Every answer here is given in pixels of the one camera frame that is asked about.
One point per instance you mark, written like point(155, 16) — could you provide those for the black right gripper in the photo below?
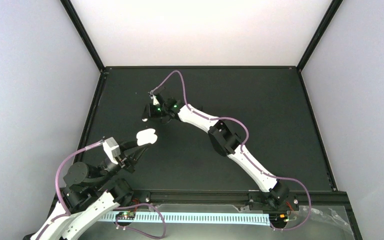
point(150, 112)

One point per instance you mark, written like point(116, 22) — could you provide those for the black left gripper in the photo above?
point(124, 160)

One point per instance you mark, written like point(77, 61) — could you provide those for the white earbud charging case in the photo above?
point(146, 136)

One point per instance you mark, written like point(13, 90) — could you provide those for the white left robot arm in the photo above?
point(91, 191)

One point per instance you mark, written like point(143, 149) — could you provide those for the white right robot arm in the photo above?
point(224, 140)

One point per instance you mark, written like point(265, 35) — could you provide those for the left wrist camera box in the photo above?
point(112, 149)

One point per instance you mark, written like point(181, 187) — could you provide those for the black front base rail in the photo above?
point(160, 196)

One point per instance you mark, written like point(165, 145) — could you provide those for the black frame post left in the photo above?
point(82, 32)

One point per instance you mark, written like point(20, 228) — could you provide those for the black frame post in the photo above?
point(82, 32)
point(318, 34)

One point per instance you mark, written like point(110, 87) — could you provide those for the light blue cable duct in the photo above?
point(258, 219)

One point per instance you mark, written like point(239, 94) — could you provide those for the black frame post right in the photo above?
point(318, 34)

